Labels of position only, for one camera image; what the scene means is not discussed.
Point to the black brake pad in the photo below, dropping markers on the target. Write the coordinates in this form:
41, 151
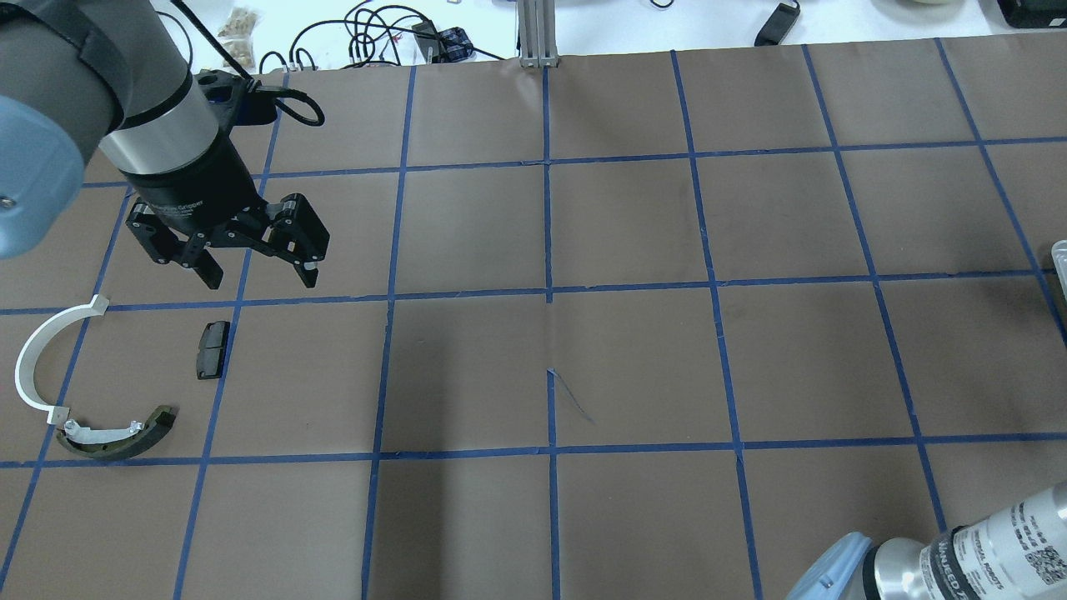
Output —
212, 350

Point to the ribbed silver metal tray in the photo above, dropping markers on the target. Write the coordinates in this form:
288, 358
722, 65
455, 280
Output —
1058, 255

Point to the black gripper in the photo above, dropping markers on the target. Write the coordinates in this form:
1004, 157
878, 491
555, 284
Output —
193, 185

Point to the dark curved brake shoe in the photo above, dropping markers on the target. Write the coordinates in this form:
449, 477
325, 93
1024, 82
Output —
117, 444

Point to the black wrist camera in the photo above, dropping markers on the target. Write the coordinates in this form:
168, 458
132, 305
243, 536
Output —
236, 102

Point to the aluminium frame post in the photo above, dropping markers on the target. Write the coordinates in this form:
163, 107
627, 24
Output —
537, 45

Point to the white curved plastic bracket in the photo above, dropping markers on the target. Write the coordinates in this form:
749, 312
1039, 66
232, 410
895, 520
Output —
26, 366

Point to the black power adapter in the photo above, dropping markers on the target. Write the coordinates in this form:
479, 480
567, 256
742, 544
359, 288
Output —
778, 24

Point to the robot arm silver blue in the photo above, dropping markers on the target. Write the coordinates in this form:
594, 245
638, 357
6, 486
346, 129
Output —
81, 77
1017, 553

